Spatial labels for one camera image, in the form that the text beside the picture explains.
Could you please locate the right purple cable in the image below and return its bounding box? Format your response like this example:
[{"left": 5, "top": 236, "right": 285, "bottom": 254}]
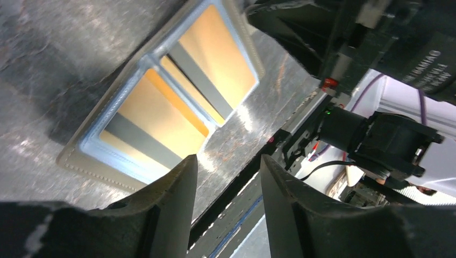
[{"left": 349, "top": 73, "right": 428, "bottom": 126}]

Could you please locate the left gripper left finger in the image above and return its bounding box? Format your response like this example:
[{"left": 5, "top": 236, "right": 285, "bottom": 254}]
[{"left": 89, "top": 155, "right": 198, "bottom": 257}]

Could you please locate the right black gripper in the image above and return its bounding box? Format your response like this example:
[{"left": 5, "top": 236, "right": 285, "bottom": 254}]
[{"left": 246, "top": 1, "right": 455, "bottom": 104}]

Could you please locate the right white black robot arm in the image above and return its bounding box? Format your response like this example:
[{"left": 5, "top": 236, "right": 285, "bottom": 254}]
[{"left": 246, "top": 1, "right": 455, "bottom": 181}]

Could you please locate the orange striped credit card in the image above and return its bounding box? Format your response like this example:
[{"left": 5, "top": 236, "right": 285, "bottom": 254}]
[{"left": 99, "top": 69, "right": 209, "bottom": 173}]

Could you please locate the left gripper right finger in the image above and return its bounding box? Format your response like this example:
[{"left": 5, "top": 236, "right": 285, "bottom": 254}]
[{"left": 260, "top": 155, "right": 392, "bottom": 257}]

